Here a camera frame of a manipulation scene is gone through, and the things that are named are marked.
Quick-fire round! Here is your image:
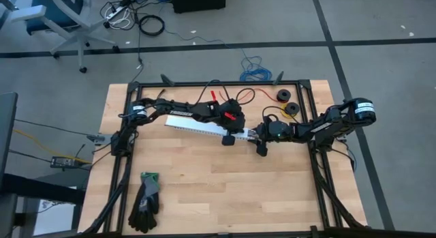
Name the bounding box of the black coiled floor cable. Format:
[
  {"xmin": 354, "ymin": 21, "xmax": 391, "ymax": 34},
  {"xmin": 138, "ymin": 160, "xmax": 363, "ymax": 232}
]
[{"xmin": 138, "ymin": 14, "xmax": 166, "ymax": 38}]

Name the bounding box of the black wire spool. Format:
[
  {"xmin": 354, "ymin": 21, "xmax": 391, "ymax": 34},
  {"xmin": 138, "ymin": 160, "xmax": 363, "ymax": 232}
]
[{"xmin": 276, "ymin": 88, "xmax": 292, "ymax": 104}]

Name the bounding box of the black box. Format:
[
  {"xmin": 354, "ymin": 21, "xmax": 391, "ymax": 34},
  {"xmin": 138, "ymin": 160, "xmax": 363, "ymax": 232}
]
[{"xmin": 170, "ymin": 0, "xmax": 227, "ymax": 14}]

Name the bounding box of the black glove green cuff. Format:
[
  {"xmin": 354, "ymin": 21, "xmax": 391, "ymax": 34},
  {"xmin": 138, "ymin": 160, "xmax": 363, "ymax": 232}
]
[{"xmin": 127, "ymin": 171, "xmax": 161, "ymax": 234}]

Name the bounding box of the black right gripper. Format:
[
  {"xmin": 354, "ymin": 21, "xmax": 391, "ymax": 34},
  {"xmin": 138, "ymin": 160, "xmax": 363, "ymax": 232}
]
[{"xmin": 251, "ymin": 115, "xmax": 294, "ymax": 158}]

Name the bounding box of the black left camera cable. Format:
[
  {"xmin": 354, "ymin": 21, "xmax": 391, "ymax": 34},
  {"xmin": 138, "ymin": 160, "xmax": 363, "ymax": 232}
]
[{"xmin": 235, "ymin": 87, "xmax": 256, "ymax": 106}]

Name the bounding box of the black power adapter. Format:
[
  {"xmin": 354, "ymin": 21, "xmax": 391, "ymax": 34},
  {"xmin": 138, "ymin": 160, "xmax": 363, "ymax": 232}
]
[{"xmin": 50, "ymin": 155, "xmax": 78, "ymax": 170}]

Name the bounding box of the white power strip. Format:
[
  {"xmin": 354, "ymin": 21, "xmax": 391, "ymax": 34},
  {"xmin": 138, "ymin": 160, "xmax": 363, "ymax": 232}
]
[{"xmin": 104, "ymin": 0, "xmax": 133, "ymax": 21}]

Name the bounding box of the grey mesh office chair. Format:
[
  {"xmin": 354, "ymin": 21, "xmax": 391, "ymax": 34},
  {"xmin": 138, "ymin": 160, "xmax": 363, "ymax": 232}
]
[{"xmin": 9, "ymin": 0, "xmax": 121, "ymax": 74}]

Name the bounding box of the loose red wire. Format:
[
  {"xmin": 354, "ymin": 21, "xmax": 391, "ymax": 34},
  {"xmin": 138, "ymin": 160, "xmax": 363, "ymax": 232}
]
[{"xmin": 217, "ymin": 87, "xmax": 279, "ymax": 103}]

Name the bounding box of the black camera cable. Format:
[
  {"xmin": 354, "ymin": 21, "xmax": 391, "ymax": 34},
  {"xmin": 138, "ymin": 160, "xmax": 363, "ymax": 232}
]
[
  {"xmin": 235, "ymin": 87, "xmax": 256, "ymax": 106},
  {"xmin": 261, "ymin": 105, "xmax": 301, "ymax": 125}
]

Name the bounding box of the yellow wire spool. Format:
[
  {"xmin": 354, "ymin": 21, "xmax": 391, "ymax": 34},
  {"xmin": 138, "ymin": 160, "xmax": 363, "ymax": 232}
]
[{"xmin": 279, "ymin": 101, "xmax": 301, "ymax": 120}]

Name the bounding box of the black side desk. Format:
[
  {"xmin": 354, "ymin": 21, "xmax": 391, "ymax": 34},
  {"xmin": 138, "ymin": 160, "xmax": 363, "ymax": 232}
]
[{"xmin": 0, "ymin": 91, "xmax": 87, "ymax": 238}]

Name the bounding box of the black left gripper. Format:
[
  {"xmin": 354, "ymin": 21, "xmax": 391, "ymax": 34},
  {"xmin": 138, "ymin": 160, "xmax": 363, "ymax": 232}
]
[{"xmin": 211, "ymin": 98, "xmax": 251, "ymax": 147}]

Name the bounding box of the yellow floor cable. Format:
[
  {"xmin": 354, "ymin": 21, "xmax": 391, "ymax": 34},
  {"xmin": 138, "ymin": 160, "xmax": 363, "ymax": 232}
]
[{"xmin": 12, "ymin": 128, "xmax": 93, "ymax": 164}]

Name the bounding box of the blue coiled floor cable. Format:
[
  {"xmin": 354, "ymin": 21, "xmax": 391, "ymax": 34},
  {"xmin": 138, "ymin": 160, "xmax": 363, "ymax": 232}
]
[{"xmin": 239, "ymin": 55, "xmax": 274, "ymax": 83}]

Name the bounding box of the black right camera cable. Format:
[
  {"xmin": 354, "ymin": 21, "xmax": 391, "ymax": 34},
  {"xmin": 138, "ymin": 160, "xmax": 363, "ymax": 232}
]
[{"xmin": 261, "ymin": 105, "xmax": 301, "ymax": 125}]

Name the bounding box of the long silver aluminium rail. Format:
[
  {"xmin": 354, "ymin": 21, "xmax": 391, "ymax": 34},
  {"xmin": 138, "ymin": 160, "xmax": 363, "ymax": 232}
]
[{"xmin": 164, "ymin": 114, "xmax": 260, "ymax": 140}]

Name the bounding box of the white slotted cable duct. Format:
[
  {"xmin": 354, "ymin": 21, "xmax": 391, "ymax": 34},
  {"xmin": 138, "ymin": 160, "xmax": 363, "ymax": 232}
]
[{"xmin": 164, "ymin": 123, "xmax": 258, "ymax": 143}]

